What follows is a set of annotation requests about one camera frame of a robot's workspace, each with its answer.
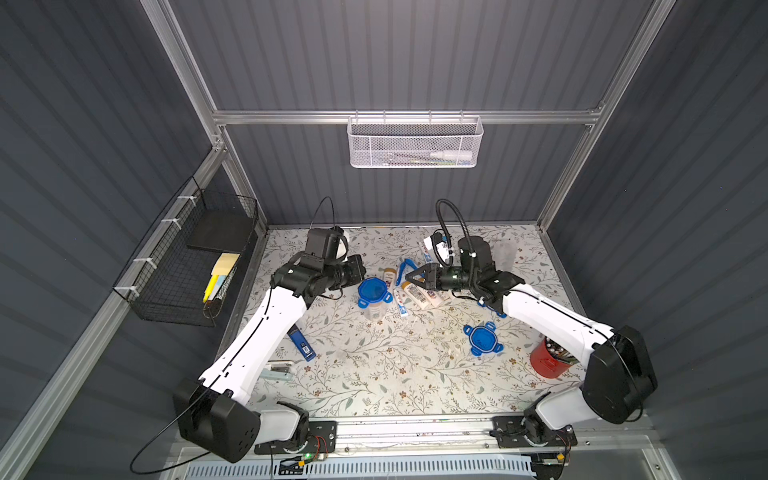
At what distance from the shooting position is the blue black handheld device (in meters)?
0.87

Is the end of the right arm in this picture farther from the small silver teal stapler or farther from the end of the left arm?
the small silver teal stapler

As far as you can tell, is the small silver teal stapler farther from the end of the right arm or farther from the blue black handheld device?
the end of the right arm

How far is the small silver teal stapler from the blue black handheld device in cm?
4

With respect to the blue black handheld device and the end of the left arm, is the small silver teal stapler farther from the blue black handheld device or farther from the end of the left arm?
the end of the left arm

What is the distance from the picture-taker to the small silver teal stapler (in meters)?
0.83

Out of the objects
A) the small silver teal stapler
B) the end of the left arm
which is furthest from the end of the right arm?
the small silver teal stapler
